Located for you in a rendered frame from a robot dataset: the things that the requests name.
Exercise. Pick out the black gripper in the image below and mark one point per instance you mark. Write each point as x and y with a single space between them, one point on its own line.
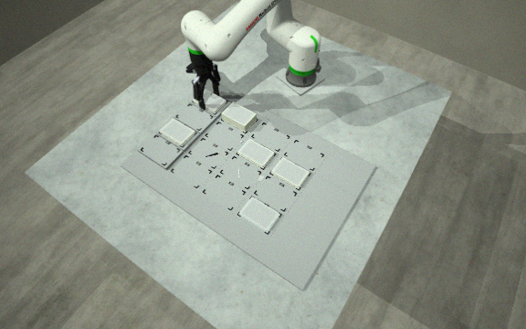
199 86

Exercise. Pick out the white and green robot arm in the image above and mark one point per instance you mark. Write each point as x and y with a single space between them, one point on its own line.
205 39

